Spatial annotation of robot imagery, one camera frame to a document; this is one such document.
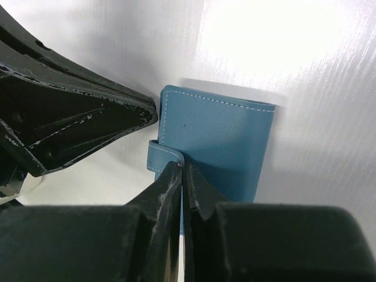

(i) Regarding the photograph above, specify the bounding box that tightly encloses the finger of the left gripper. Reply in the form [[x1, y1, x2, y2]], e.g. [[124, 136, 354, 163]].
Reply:
[[1, 8, 155, 106]]

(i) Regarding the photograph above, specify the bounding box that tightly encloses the white oblong plastic tray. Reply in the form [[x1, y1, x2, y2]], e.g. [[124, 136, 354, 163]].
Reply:
[[1, 171, 44, 205]]

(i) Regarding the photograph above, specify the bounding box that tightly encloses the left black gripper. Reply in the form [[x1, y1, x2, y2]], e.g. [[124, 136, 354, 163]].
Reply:
[[1, 66, 157, 204]]

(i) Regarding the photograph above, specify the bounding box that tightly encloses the blue leather card holder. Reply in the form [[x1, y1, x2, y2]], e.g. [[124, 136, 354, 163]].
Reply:
[[146, 84, 276, 236]]

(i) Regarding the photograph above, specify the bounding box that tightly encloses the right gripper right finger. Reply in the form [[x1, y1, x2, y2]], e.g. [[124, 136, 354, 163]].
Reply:
[[182, 163, 375, 281]]

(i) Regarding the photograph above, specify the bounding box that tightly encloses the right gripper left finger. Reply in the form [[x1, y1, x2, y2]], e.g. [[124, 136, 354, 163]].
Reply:
[[1, 162, 182, 281]]

